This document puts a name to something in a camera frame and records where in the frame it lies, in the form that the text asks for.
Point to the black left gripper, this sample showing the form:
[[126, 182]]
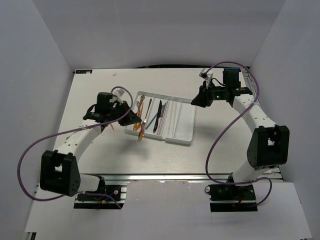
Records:
[[132, 118]]

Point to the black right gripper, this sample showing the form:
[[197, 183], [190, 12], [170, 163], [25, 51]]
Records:
[[202, 99]]

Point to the orange plastic fork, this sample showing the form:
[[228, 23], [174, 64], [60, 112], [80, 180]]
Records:
[[136, 126], [140, 109]]

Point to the teal plastic knife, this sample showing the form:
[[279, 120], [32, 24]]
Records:
[[152, 120]]

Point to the rose gold metal fork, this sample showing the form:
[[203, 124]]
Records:
[[146, 115]]

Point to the black knife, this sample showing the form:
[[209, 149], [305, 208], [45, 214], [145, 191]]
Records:
[[156, 124]]

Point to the white chopstick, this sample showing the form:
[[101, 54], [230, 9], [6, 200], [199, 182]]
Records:
[[164, 119]]

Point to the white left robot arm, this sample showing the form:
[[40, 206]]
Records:
[[59, 172]]

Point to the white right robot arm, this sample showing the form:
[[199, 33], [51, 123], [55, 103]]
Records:
[[269, 144]]

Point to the white divided cutlery tray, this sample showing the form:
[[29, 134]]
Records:
[[186, 119]]

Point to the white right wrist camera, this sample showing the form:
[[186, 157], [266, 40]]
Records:
[[207, 76]]

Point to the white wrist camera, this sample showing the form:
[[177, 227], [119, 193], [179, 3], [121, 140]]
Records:
[[119, 93], [207, 76]]

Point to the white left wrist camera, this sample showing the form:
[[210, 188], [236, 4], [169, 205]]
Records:
[[119, 93]]

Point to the aluminium table rail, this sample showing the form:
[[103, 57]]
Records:
[[274, 175]]

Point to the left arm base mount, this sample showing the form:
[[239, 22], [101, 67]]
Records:
[[110, 195]]

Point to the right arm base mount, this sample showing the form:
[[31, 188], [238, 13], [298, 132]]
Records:
[[228, 196]]

